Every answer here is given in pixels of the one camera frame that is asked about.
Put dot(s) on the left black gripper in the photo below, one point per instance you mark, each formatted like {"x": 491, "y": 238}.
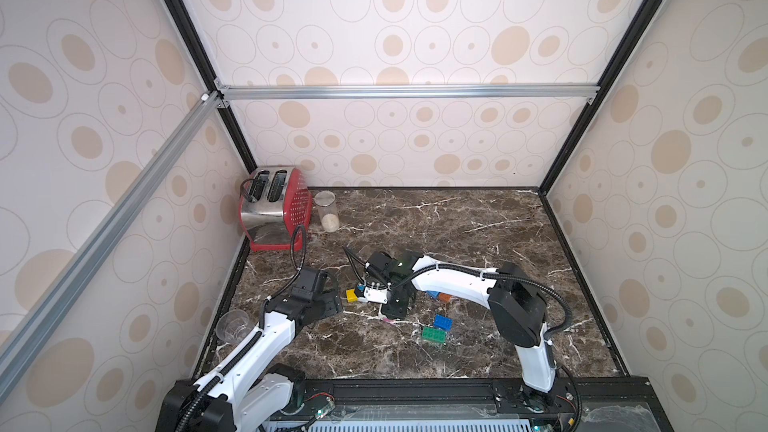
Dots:
{"x": 333, "y": 300}

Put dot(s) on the left aluminium side rail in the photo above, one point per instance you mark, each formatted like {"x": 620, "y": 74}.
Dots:
{"x": 27, "y": 341}

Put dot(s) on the clear glass with powder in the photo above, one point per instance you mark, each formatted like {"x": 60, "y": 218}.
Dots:
{"x": 326, "y": 206}

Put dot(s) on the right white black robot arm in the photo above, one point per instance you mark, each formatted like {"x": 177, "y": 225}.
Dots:
{"x": 526, "y": 313}

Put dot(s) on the dark blue lego brick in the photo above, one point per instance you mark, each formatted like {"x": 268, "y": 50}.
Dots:
{"x": 442, "y": 323}

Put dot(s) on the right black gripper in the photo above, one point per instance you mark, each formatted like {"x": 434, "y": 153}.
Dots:
{"x": 397, "y": 298}

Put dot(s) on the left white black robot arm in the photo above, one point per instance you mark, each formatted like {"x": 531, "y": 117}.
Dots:
{"x": 245, "y": 389}

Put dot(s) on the clear plastic cup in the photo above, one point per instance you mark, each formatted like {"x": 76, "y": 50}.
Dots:
{"x": 234, "y": 326}

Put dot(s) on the yellow lego brick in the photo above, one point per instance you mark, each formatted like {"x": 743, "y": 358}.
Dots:
{"x": 351, "y": 295}

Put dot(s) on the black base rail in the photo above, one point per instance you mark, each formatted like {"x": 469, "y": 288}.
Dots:
{"x": 581, "y": 404}

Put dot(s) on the red silver toaster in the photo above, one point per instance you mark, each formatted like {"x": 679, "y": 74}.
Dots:
{"x": 273, "y": 201}

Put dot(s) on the horizontal aluminium back rail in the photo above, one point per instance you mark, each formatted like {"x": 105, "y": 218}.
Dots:
{"x": 228, "y": 93}

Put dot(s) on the green lego brick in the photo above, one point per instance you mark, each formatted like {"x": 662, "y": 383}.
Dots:
{"x": 434, "y": 335}

